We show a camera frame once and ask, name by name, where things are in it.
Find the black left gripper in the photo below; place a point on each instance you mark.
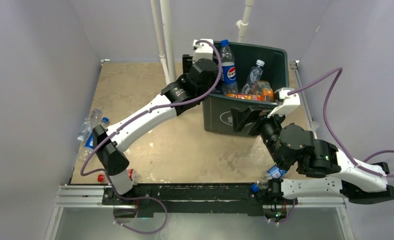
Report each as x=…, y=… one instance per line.
x=188, y=62

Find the crushed bottle purple label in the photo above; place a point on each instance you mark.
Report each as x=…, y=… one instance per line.
x=253, y=77

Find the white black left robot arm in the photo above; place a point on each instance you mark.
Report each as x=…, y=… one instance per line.
x=110, y=143

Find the white camera right wrist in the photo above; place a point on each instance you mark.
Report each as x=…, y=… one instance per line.
x=289, y=100

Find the small bottle red white label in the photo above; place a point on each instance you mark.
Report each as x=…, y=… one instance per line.
x=103, y=179

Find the blue label bottle near base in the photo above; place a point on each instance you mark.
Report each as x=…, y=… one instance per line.
x=272, y=173

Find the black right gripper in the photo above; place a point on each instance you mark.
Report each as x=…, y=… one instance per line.
x=240, y=118

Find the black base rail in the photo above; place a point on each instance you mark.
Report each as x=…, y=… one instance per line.
x=200, y=198

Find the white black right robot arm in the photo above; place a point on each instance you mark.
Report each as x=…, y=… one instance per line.
x=305, y=166

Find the water bottle blue label cap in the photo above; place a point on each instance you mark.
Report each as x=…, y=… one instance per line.
x=88, y=147

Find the clear crushed bottle blue label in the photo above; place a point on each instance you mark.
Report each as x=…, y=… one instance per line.
x=93, y=119

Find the large pepsi bottle blue label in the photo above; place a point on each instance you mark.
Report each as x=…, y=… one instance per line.
x=229, y=77

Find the dark green trash bin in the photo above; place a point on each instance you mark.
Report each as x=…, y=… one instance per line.
x=217, y=117

